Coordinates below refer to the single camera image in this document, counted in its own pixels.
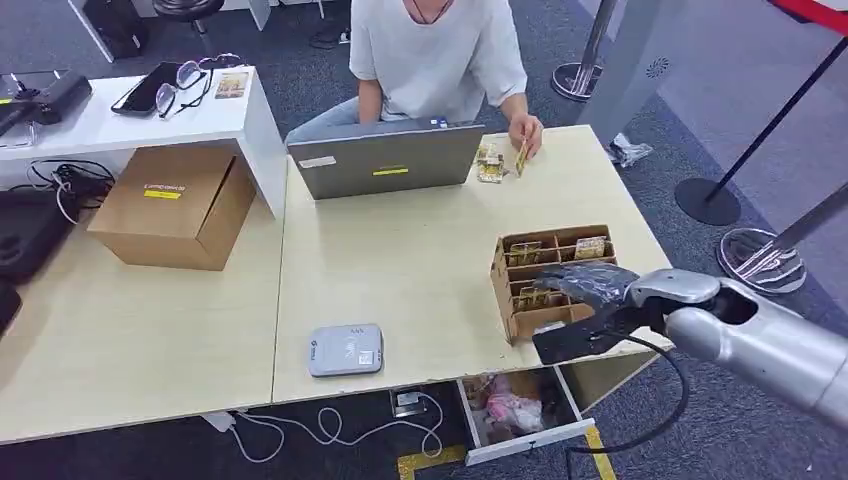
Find black phone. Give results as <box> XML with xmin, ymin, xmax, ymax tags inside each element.
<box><xmin>109</xmin><ymin>61</ymin><xmax>183</xmax><ymax>119</ymax></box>

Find grey card reader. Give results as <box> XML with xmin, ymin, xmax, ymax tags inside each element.
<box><xmin>306</xmin><ymin>323</ymin><xmax>386</xmax><ymax>380</ymax></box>

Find black stanchion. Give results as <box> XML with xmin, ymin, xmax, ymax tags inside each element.
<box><xmin>673</xmin><ymin>36</ymin><xmax>848</xmax><ymax>228</ymax></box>

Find black case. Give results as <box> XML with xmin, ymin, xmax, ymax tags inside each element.
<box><xmin>82</xmin><ymin>0</ymin><xmax>151</xmax><ymax>64</ymax></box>

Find black stool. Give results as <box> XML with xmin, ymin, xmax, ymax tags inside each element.
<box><xmin>152</xmin><ymin>0</ymin><xmax>227</xmax><ymax>41</ymax></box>

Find white side shelf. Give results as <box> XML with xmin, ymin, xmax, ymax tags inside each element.
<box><xmin>0</xmin><ymin>66</ymin><xmax>289</xmax><ymax>221</ymax></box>

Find white open drawer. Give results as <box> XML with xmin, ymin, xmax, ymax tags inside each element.
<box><xmin>455</xmin><ymin>366</ymin><xmax>596</xmax><ymax>468</ymax></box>

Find red barrier belt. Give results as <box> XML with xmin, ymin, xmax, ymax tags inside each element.
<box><xmin>768</xmin><ymin>0</ymin><xmax>848</xmax><ymax>36</ymax></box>

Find card stack with beige print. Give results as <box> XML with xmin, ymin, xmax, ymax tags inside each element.
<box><xmin>572</xmin><ymin>235</ymin><xmax>608</xmax><ymax>262</ymax></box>

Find chrome stanchion with striped base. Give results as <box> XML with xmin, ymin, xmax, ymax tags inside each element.
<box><xmin>716</xmin><ymin>182</ymin><xmax>848</xmax><ymax>297</ymax></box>

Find crumpled clear plastic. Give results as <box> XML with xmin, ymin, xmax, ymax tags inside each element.
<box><xmin>603</xmin><ymin>131</ymin><xmax>655</xmax><ymax>169</ymax></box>

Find white floor cable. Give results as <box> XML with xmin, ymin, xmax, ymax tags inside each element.
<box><xmin>228</xmin><ymin>390</ymin><xmax>445</xmax><ymax>466</ymax></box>

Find wooden card box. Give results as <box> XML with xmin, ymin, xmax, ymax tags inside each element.
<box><xmin>489</xmin><ymin>224</ymin><xmax>619</xmax><ymax>346</ymax></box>

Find white power adapter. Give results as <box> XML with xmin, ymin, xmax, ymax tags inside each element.
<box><xmin>200</xmin><ymin>410</ymin><xmax>238</xmax><ymax>435</ymax></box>

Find chrome stanchion with round base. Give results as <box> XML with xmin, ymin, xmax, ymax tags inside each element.
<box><xmin>551</xmin><ymin>0</ymin><xmax>619</xmax><ymax>105</ymax></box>

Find single printed card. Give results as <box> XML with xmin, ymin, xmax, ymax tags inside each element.
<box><xmin>213</xmin><ymin>70</ymin><xmax>250</xmax><ymax>101</ymax></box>

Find brown cardboard box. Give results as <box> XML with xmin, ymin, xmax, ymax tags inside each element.
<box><xmin>86</xmin><ymin>144</ymin><xmax>258</xmax><ymax>273</ymax></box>

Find pink plastic bag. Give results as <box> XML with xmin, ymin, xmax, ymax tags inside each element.
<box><xmin>484</xmin><ymin>377</ymin><xmax>546</xmax><ymax>435</ymax></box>

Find black bag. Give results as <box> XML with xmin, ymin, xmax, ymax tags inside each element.
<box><xmin>0</xmin><ymin>188</ymin><xmax>81</xmax><ymax>281</ymax></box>
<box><xmin>0</xmin><ymin>281</ymin><xmax>22</xmax><ymax>334</ymax></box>

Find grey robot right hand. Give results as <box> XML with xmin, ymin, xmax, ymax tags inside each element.
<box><xmin>533</xmin><ymin>260</ymin><xmax>642</xmax><ymax>333</ymax></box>

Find tangled black and white cables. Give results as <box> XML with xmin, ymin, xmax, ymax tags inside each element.
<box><xmin>25</xmin><ymin>158</ymin><xmax>117</xmax><ymax>227</ymax></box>

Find yellow floor tape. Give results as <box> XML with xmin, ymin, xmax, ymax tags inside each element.
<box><xmin>396</xmin><ymin>445</ymin><xmax>468</xmax><ymax>480</ymax></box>

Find black device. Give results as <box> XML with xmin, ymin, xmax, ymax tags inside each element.
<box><xmin>0</xmin><ymin>70</ymin><xmax>94</xmax><ymax>127</ymax></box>

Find grey laptop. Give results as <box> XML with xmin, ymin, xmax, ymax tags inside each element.
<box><xmin>286</xmin><ymin>119</ymin><xmax>488</xmax><ymax>202</ymax></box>

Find pile of cards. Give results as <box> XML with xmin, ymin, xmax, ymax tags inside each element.
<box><xmin>474</xmin><ymin>142</ymin><xmax>507</xmax><ymax>185</ymax></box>

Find floor socket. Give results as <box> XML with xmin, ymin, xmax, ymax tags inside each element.
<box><xmin>388</xmin><ymin>387</ymin><xmax>427</xmax><ymax>419</ymax></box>

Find clear glasses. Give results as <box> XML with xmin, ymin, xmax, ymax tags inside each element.
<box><xmin>154</xmin><ymin>59</ymin><xmax>215</xmax><ymax>121</ymax></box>

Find person's left hand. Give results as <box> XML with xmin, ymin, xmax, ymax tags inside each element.
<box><xmin>508</xmin><ymin>113</ymin><xmax>545</xmax><ymax>162</ymax></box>

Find card stack with green print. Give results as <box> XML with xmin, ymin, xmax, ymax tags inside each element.
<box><xmin>507</xmin><ymin>241</ymin><xmax>545</xmax><ymax>268</ymax></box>

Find card stack with yellow print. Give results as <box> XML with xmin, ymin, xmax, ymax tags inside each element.
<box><xmin>511</xmin><ymin>285</ymin><xmax>552</xmax><ymax>314</ymax></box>

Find pale pillar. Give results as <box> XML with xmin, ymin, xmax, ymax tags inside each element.
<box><xmin>576</xmin><ymin>0</ymin><xmax>694</xmax><ymax>149</ymax></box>

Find person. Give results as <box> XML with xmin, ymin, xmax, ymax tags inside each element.
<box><xmin>284</xmin><ymin>0</ymin><xmax>546</xmax><ymax>162</ymax></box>

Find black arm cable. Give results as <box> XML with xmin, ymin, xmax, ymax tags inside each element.
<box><xmin>564</xmin><ymin>329</ymin><xmax>692</xmax><ymax>480</ymax></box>

